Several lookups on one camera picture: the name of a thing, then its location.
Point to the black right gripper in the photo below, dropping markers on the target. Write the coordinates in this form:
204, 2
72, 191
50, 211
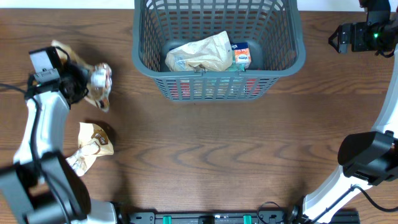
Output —
358, 30

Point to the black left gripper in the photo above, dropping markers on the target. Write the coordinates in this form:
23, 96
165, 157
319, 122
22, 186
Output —
70, 66

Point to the clear cookie snack bag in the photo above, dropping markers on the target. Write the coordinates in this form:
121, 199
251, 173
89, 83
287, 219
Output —
99, 78

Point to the multicolour tissue pack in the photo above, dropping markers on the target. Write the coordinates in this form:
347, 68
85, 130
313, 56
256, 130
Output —
241, 54

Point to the beige snack pouch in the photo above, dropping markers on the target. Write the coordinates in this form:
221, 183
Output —
213, 53

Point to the orange pasta bag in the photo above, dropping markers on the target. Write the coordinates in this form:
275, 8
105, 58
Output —
216, 89

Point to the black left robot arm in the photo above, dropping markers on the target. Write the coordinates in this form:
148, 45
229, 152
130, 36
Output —
40, 186

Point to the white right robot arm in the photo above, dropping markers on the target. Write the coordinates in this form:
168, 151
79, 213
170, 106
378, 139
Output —
364, 159

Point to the grey plastic basket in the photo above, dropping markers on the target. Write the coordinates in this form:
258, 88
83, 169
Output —
272, 29

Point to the brown white bottom snack bag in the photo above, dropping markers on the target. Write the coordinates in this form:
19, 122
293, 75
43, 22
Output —
93, 142

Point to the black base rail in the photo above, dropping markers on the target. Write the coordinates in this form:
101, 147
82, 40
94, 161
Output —
264, 216

